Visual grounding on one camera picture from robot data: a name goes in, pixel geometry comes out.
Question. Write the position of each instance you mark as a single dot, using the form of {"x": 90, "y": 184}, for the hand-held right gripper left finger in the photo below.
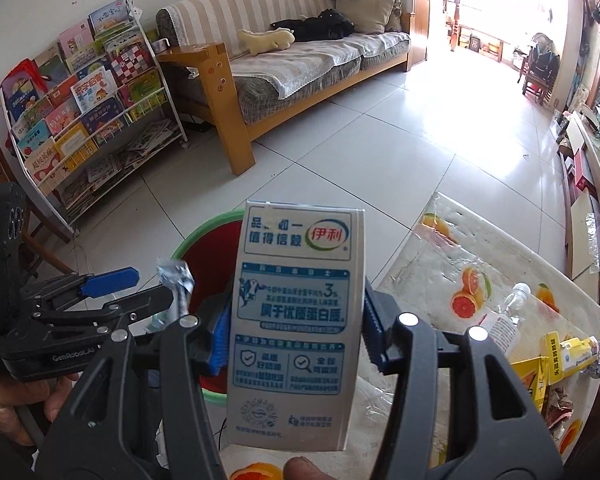
{"x": 221, "y": 340}

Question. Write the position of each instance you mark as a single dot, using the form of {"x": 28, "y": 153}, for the blue white milk carton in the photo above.
{"x": 295, "y": 310}

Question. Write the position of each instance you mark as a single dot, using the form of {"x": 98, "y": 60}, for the black garment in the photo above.
{"x": 320, "y": 25}

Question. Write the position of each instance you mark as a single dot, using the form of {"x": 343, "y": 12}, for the rows of children's books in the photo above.
{"x": 80, "y": 100}

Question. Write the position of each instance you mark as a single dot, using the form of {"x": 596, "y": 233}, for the wooden armchair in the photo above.
{"x": 540, "y": 70}

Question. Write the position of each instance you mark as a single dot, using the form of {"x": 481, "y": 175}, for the fruit print tablecloth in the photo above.
{"x": 420, "y": 320}

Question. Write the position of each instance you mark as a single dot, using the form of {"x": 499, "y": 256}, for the cream plush toy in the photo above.
{"x": 265, "y": 41}

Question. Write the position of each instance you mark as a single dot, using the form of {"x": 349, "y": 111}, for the silver foil sheet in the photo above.
{"x": 591, "y": 240}

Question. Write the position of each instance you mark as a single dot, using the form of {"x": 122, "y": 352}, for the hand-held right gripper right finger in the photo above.
{"x": 372, "y": 327}

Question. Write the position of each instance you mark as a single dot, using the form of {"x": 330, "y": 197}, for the person's right hand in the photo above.
{"x": 304, "y": 470}

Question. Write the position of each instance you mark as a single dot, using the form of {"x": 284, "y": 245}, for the beige cushion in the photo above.
{"x": 365, "y": 12}

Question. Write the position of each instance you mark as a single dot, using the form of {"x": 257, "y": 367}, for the brown snack wrapper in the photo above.
{"x": 557, "y": 407}

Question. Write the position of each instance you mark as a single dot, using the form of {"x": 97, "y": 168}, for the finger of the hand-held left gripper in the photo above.
{"x": 130, "y": 307}
{"x": 110, "y": 280}

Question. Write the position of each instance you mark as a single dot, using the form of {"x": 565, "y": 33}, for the brown patterned cushion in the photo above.
{"x": 397, "y": 10}

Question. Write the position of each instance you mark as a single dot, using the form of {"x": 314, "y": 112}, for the person's left hand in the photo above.
{"x": 5, "y": 405}

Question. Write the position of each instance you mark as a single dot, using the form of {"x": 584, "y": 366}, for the silver plastic wrapper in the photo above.
{"x": 177, "y": 280}

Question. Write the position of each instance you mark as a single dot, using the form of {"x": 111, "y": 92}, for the yellow white long box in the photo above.
{"x": 572, "y": 357}

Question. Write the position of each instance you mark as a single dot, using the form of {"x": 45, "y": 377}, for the green plastic bucket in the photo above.
{"x": 205, "y": 260}

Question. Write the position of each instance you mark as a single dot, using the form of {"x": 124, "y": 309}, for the clear plastic bottle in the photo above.
{"x": 507, "y": 320}

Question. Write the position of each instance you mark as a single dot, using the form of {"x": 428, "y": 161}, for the wooden sofa striped cover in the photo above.
{"x": 280, "y": 80}

